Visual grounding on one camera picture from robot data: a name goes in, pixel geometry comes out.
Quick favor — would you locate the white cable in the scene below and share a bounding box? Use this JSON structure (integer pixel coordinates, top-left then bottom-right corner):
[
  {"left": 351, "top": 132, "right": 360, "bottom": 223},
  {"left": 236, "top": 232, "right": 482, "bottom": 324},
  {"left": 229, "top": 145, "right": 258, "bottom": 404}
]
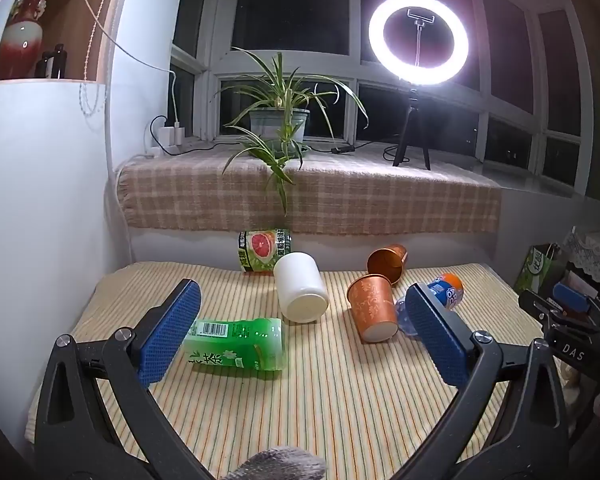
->
[{"left": 72, "top": 0, "right": 180, "bottom": 126}]

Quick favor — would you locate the black cable with inline switch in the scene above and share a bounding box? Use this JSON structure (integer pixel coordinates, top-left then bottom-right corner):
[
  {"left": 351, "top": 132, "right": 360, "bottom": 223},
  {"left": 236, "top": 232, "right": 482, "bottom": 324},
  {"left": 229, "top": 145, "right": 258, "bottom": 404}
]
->
[{"left": 307, "top": 141, "right": 383, "bottom": 157}]

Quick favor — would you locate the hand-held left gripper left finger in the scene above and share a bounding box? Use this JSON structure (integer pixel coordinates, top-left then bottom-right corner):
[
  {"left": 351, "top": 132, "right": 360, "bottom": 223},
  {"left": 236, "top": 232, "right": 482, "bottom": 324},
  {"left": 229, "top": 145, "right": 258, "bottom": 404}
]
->
[{"left": 32, "top": 278, "right": 216, "bottom": 480}]

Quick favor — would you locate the twisted white cord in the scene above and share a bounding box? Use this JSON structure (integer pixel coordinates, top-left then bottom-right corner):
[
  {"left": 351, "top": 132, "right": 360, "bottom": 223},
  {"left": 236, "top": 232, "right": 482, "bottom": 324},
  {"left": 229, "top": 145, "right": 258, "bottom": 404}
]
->
[{"left": 79, "top": 0, "right": 122, "bottom": 117}]

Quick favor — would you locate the black tripod stand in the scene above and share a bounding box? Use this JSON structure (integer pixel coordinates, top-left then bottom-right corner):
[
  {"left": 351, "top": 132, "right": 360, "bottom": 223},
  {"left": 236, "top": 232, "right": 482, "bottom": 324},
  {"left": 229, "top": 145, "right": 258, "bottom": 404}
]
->
[{"left": 392, "top": 82, "right": 432, "bottom": 171}]

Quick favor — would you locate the dark glass bottle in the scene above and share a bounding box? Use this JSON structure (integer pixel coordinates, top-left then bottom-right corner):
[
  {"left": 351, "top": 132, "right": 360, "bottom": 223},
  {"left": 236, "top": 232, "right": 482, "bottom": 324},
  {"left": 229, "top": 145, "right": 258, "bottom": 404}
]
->
[{"left": 35, "top": 43, "right": 67, "bottom": 80}]

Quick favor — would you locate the checked cloth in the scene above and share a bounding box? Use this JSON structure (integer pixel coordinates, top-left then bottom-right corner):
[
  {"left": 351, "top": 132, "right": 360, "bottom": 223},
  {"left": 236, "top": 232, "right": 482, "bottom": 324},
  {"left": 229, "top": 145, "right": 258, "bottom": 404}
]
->
[{"left": 117, "top": 152, "right": 504, "bottom": 237}]

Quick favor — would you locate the green paper bag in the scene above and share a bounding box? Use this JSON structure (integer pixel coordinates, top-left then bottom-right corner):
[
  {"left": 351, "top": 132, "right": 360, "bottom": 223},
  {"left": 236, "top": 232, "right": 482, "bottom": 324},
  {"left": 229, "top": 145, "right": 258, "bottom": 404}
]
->
[{"left": 513, "top": 244, "right": 569, "bottom": 295}]

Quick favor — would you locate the clear bottle with orange cap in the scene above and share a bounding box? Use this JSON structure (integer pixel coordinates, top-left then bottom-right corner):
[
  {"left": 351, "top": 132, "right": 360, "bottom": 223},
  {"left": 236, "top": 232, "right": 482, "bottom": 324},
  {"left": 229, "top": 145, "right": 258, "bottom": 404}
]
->
[{"left": 395, "top": 273, "right": 465, "bottom": 337}]

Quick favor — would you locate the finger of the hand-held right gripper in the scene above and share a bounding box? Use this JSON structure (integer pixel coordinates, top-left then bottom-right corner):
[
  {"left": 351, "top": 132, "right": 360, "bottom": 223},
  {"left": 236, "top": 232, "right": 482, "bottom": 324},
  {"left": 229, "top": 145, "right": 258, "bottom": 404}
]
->
[
  {"left": 518, "top": 289, "right": 565, "bottom": 332},
  {"left": 551, "top": 281, "right": 600, "bottom": 328}
]

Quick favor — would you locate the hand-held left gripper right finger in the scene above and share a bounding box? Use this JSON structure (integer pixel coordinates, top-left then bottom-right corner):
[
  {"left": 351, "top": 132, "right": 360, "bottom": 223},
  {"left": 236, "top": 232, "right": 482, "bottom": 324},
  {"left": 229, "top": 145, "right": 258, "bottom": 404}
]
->
[{"left": 387, "top": 282, "right": 574, "bottom": 480}]

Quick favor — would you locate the red and white vase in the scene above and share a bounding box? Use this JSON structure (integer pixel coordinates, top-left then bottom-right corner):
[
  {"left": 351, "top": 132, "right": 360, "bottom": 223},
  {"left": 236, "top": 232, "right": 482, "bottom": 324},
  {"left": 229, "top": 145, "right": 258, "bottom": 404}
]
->
[{"left": 0, "top": 0, "right": 60, "bottom": 81}]

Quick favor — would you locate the white cup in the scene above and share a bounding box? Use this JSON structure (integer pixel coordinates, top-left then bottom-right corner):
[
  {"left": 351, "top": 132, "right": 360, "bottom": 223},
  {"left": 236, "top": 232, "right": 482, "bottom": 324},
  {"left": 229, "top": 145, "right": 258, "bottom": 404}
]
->
[{"left": 273, "top": 252, "right": 329, "bottom": 323}]

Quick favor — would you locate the striped mat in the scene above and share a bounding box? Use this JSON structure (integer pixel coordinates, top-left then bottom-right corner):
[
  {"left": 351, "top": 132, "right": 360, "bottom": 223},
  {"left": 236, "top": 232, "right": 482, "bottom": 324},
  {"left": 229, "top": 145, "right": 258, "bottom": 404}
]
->
[{"left": 25, "top": 260, "right": 561, "bottom": 480}]

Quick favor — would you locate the white power strip with chargers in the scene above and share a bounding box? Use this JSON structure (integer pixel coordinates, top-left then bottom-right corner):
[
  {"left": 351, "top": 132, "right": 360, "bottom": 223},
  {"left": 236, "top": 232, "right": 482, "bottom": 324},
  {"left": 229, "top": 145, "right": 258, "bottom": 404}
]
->
[{"left": 141, "top": 114, "right": 253, "bottom": 158}]

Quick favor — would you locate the grey fuzzy cloth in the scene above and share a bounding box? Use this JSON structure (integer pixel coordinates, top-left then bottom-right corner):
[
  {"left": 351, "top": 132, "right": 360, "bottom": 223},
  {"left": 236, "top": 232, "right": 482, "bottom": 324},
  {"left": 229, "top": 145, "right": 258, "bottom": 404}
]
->
[{"left": 219, "top": 447, "right": 329, "bottom": 480}]

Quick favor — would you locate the white window frame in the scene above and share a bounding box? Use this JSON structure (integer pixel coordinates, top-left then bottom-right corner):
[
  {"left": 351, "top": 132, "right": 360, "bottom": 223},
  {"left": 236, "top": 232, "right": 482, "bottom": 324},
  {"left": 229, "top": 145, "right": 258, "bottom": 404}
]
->
[{"left": 171, "top": 0, "right": 597, "bottom": 197}]

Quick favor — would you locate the green tea bottle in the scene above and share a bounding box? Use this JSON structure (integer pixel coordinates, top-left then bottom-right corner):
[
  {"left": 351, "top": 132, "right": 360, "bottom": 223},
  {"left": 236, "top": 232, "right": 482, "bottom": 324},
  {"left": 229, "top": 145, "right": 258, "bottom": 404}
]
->
[{"left": 182, "top": 316, "right": 286, "bottom": 372}]

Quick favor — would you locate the orange patterned paper cup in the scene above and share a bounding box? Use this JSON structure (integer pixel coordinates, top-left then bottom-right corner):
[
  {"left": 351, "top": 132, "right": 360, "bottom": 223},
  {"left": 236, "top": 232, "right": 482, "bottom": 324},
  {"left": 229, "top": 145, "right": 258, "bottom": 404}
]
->
[
  {"left": 367, "top": 244, "right": 408, "bottom": 282},
  {"left": 346, "top": 273, "right": 399, "bottom": 344}
]

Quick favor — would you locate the potted spider plant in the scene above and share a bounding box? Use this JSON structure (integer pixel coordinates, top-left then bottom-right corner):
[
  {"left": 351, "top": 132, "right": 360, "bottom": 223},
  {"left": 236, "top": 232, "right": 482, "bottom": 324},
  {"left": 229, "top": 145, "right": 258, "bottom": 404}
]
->
[{"left": 215, "top": 47, "right": 371, "bottom": 217}]

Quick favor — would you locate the ring light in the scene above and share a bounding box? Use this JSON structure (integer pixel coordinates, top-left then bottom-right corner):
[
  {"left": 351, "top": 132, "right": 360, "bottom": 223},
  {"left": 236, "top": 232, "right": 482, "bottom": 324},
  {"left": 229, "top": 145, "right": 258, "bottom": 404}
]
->
[{"left": 368, "top": 0, "right": 470, "bottom": 84}]

